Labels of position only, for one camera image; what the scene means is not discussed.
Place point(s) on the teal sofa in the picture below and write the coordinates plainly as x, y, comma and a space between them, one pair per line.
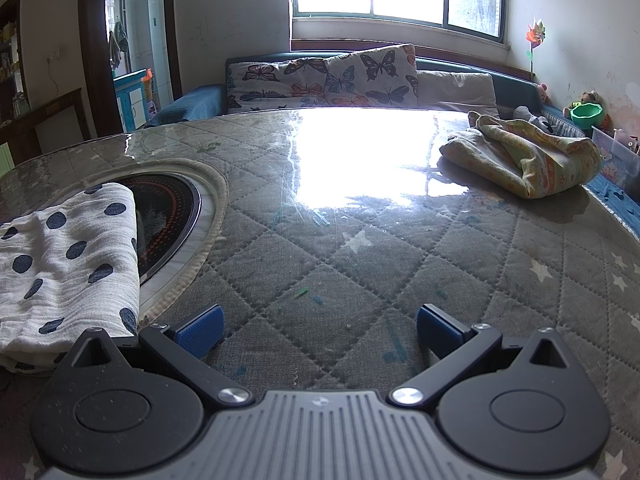
200, 102

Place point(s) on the clear plastic storage box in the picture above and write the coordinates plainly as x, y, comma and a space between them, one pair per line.
602, 147
627, 157

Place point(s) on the dark wooden console desk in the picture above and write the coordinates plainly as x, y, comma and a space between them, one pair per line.
50, 105

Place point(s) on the grey quilted star table cover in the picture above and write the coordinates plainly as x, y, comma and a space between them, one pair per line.
350, 280

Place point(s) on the white polka dot cloth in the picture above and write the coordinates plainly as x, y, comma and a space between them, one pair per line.
65, 270

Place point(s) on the purple plastic stool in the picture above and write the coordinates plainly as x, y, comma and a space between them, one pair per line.
153, 108

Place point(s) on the orange plastic basket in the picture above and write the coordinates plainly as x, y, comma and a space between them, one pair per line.
148, 85

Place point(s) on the yellow patterned cloth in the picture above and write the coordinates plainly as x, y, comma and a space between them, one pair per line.
540, 160

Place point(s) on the dark wooden shelf unit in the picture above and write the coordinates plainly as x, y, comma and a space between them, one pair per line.
10, 60

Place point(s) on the brown plush toy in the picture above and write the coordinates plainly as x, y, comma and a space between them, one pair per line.
593, 97

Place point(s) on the pink plush toy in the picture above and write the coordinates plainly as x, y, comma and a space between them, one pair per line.
542, 92

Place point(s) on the dark wooden door frame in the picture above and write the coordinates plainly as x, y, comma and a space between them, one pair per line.
92, 60

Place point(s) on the white wall socket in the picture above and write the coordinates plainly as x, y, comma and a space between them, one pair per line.
54, 54

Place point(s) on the green plastic bowl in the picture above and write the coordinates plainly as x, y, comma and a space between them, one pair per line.
586, 114

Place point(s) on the square butterfly print cushion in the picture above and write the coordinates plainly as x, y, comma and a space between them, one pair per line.
370, 77

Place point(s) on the grey white plush toy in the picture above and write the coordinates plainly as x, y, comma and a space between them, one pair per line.
530, 117

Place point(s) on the plain grey cushion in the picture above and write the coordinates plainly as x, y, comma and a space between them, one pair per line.
457, 92

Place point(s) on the round black cooktop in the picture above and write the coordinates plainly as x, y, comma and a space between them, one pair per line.
165, 220

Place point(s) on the hanging grey towel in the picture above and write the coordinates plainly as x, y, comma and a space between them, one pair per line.
120, 42

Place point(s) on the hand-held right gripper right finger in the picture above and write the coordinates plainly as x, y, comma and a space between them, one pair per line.
436, 331

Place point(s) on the colourful pinwheel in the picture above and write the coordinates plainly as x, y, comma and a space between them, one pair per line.
535, 35

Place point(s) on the light blue cabinet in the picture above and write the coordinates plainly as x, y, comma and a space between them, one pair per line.
129, 100

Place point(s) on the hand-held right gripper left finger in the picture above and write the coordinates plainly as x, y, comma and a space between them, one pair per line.
202, 332

